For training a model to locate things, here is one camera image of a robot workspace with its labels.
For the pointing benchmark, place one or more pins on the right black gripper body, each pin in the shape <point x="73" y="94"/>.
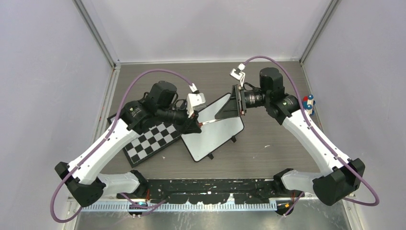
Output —
<point x="254" y="98"/>

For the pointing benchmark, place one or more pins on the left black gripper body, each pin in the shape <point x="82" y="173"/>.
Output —
<point x="167" y="114"/>

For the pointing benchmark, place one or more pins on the red white marker pen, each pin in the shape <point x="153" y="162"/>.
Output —
<point x="208" y="122"/>

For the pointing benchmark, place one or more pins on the white whiteboard black frame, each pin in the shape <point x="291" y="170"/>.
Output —
<point x="213" y="135"/>

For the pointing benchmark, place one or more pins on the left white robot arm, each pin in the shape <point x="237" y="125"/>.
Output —
<point x="83" y="176"/>

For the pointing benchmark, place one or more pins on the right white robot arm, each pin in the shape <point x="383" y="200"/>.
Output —
<point x="335" y="179"/>

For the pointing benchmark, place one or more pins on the black white chessboard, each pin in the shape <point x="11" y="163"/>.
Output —
<point x="150" y="143"/>

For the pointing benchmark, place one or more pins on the blue red toy car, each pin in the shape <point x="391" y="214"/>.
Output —
<point x="309" y="104"/>

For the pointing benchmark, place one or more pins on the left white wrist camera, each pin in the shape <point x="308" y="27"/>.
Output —
<point x="196" y="101"/>

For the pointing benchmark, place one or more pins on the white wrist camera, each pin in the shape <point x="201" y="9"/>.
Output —
<point x="239" y="74"/>
<point x="196" y="101"/>

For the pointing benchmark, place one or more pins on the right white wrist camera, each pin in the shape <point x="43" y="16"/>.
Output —
<point x="239" y="74"/>

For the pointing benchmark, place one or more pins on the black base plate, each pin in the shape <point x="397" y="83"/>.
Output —
<point x="211" y="191"/>

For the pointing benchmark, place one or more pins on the slotted cable duct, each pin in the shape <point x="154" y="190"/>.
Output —
<point x="123" y="206"/>

